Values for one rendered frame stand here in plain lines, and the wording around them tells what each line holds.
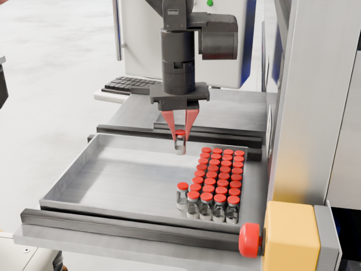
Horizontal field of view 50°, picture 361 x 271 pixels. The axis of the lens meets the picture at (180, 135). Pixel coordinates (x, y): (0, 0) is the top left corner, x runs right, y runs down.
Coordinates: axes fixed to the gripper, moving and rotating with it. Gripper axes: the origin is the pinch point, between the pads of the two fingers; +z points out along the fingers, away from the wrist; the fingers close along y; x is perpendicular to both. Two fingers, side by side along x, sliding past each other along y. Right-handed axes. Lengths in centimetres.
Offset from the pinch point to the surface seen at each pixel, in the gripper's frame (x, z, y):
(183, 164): 6.5, 10.2, 0.8
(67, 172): 0.4, 7.0, -21.9
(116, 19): 86, -7, -19
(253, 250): -31.6, -1.0, 6.4
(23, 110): 247, 94, -122
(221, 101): 41.4, 10.4, 14.3
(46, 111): 244, 94, -102
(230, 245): -19.3, 9.6, 6.3
